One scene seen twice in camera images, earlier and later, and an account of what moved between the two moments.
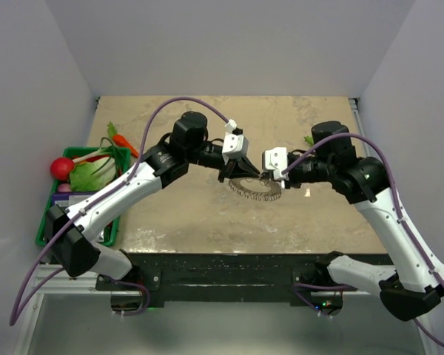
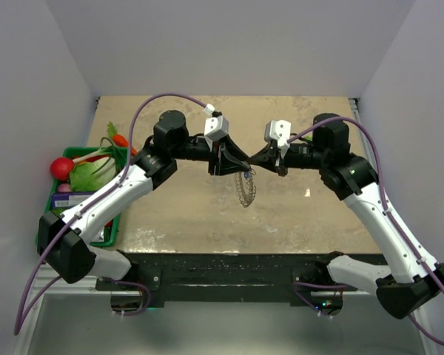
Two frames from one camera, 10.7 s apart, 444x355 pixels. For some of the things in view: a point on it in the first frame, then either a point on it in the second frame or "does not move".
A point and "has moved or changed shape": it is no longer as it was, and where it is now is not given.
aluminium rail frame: [64, 285] does not move
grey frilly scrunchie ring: [258, 188] has moved or changed shape
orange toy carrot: [119, 140] does not move
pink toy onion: [64, 188] does not move
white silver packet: [101, 236] does not move
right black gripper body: [303, 171] to [283, 160]
